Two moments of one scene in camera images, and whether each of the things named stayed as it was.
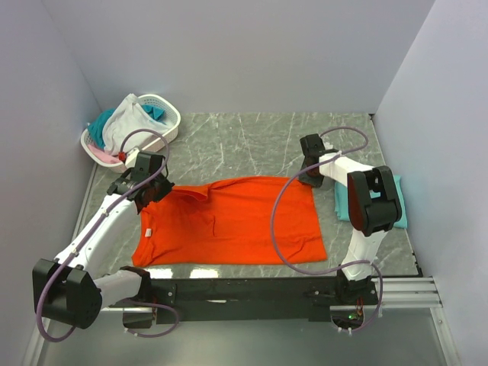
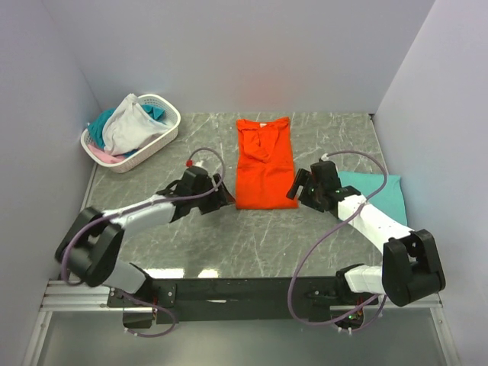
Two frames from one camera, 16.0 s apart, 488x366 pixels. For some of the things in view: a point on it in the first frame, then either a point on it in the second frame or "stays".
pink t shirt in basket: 102,156 stays
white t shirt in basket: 130,114 stays
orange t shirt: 229,221 to 264,164
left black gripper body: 162,186 to 207,203
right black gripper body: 311,178 to 311,193
